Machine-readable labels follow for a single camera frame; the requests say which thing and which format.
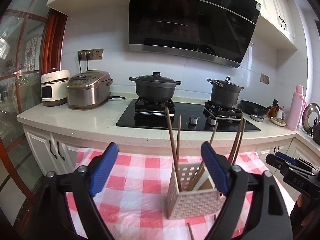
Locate brown chopstick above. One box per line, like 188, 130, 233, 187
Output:
187, 223, 195, 240
176, 115, 182, 162
230, 118, 246, 165
165, 107, 182, 192
228, 116, 246, 165
209, 123, 219, 145

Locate white lower kitchen cabinets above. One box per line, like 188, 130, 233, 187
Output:
17, 99, 319, 171

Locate person right hand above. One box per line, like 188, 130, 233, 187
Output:
290, 194, 319, 240

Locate small plate with food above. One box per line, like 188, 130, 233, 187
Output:
270, 116, 286, 127

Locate pink thermos bottle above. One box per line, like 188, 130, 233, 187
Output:
286, 85, 307, 131

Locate glass pot lid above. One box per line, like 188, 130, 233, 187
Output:
302, 103, 319, 134

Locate dark sauce bottle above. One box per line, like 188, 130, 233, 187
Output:
266, 99, 279, 118

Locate small metal dish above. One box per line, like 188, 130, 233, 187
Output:
250, 114, 264, 122

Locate beige perforated utensil basket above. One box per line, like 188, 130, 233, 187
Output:
166, 163, 225, 220

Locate black frying pan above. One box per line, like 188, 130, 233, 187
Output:
240, 100, 268, 116

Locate silver rice cooker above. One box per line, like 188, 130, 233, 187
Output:
66, 70, 113, 109

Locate white small cooker appliance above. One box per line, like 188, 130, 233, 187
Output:
41, 70, 70, 107

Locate black stock pot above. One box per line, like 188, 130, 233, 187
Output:
207, 76, 244, 109

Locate black casserole pot with lid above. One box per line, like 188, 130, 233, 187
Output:
129, 72, 182, 102

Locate black glass gas hob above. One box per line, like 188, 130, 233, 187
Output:
115, 97, 261, 132

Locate white upper cabinet right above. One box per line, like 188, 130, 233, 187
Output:
254, 0, 297, 51

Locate red wooden glass door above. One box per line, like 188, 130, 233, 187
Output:
1, 0, 65, 239

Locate black range hood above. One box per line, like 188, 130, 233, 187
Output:
129, 0, 260, 68

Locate wall socket panel right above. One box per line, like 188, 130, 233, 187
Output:
260, 73, 270, 85

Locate wall socket panel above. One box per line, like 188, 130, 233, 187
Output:
260, 73, 270, 85
78, 48, 104, 61

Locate wall socket panel left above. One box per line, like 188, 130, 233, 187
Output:
78, 48, 104, 61

